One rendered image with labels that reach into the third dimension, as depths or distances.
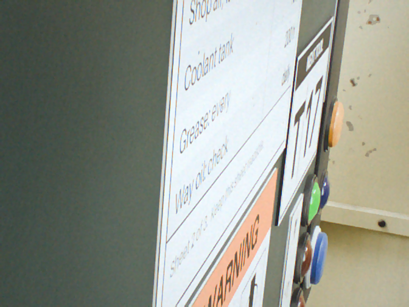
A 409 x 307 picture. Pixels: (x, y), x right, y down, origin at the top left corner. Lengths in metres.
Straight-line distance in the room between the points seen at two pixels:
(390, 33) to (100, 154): 1.05
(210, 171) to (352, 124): 1.00
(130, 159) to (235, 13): 0.07
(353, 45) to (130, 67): 1.05
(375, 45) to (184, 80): 1.01
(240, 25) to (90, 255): 0.10
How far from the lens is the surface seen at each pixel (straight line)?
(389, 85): 1.21
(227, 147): 0.24
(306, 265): 0.46
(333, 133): 0.48
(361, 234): 1.29
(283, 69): 0.32
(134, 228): 0.18
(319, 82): 0.42
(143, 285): 0.19
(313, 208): 0.45
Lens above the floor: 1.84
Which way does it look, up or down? 19 degrees down
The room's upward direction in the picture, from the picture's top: 5 degrees clockwise
